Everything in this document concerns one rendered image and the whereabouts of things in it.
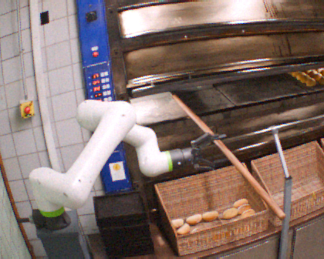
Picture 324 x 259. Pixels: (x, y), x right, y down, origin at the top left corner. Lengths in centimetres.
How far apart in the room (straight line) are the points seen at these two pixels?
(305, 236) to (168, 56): 141
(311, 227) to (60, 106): 169
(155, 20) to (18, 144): 107
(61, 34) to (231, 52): 100
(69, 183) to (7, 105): 116
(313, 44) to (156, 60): 109
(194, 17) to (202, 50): 22
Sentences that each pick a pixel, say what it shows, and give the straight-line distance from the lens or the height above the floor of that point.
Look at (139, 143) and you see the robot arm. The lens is 261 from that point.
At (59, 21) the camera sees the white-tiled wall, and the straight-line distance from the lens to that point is 294.
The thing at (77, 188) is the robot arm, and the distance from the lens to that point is 199.
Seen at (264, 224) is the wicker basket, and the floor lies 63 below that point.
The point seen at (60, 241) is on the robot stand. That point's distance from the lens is 219.
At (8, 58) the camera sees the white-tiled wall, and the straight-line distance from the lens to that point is 298.
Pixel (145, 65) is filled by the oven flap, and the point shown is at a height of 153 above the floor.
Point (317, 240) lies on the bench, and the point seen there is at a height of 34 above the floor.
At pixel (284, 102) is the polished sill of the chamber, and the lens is 337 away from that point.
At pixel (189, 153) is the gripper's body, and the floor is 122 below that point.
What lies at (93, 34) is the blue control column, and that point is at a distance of 294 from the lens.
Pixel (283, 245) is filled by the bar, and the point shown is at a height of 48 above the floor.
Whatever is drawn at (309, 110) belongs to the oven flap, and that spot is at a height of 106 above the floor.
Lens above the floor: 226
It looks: 20 degrees down
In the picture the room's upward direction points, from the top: 8 degrees counter-clockwise
